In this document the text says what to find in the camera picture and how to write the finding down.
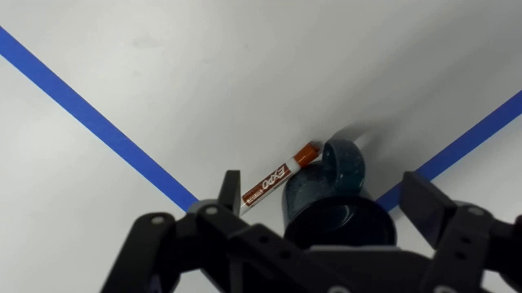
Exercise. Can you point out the red marker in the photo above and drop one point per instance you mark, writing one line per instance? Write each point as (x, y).
(272, 181)

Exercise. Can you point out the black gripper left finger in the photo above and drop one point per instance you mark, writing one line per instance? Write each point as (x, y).
(218, 244)

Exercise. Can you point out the long blue tape strip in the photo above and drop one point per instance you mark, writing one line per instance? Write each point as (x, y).
(92, 116)
(462, 143)

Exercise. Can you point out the black round bowl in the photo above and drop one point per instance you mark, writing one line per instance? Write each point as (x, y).
(337, 217)

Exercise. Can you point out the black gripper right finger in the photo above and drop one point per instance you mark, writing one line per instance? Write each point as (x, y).
(462, 238)

